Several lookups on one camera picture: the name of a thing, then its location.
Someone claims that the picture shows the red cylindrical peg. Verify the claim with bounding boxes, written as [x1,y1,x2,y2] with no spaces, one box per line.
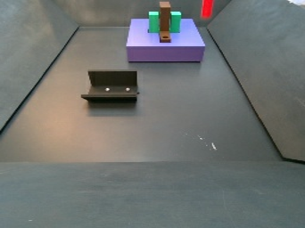
[202,0,214,19]

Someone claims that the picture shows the purple square base board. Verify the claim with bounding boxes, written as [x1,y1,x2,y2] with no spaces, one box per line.
[126,19,205,62]

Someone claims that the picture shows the green block left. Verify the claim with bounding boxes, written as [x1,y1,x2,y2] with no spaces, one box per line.
[148,12,159,33]

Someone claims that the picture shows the green block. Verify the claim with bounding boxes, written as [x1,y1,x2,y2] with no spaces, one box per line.
[168,12,182,33]
[148,12,159,33]

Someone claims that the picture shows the green block right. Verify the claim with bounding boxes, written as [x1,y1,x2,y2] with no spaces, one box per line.
[168,12,182,33]

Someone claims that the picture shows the brown L-shaped block with hole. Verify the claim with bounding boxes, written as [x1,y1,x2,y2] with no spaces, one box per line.
[158,2,171,43]

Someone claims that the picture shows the black angle bracket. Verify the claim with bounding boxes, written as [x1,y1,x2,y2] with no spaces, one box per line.
[81,69,138,102]

